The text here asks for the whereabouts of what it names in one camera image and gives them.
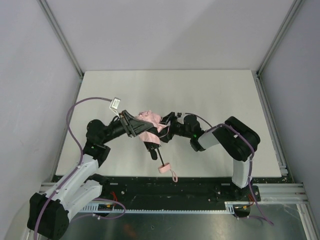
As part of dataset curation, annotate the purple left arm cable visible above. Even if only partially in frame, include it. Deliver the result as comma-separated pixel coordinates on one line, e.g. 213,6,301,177
32,96,112,240

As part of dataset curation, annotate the aluminium frame rail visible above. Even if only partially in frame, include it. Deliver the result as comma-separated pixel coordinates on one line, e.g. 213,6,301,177
252,71,308,205

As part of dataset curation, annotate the left corner aluminium post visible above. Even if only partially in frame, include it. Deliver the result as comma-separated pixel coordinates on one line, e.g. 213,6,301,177
36,0,84,79

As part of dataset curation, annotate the grey slotted cable duct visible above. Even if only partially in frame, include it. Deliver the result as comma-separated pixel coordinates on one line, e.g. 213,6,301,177
79,201,258,216

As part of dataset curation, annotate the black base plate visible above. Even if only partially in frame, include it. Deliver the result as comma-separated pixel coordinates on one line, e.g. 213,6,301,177
89,174,261,211

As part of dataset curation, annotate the corner aluminium post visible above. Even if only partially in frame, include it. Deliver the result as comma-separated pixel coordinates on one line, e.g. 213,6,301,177
256,0,305,77
36,0,84,79

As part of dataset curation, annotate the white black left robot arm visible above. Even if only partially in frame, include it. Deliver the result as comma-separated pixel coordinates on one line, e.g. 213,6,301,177
27,110,162,240

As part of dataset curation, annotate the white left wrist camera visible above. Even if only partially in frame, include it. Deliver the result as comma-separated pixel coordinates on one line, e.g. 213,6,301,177
109,97,121,117

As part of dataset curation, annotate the pink folding umbrella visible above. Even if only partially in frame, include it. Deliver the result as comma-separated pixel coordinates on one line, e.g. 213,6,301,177
135,110,178,183

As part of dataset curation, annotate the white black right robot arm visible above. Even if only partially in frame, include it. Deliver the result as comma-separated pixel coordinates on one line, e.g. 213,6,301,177
160,112,261,190

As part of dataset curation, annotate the right corner aluminium post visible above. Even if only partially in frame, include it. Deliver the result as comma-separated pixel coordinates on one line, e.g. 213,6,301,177
256,0,305,77

